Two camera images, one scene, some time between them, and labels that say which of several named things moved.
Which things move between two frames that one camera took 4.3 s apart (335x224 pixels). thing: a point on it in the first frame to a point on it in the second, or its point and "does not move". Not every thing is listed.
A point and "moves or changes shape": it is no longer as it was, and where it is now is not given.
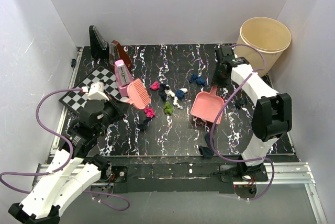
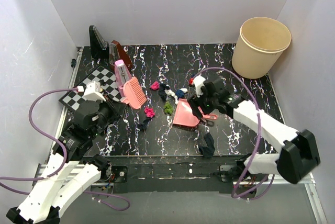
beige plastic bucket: x=261 y=41 does not move
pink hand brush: x=138 y=94 moves or changes shape
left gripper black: x=121 y=108 does not move
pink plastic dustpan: x=208 y=106 moves or changes shape
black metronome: x=99 y=47 does not move
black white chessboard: x=75 y=100 does not move
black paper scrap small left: x=143 y=125 does not move
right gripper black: x=216 y=81 to x=196 y=101
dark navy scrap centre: x=163 y=87 does not move
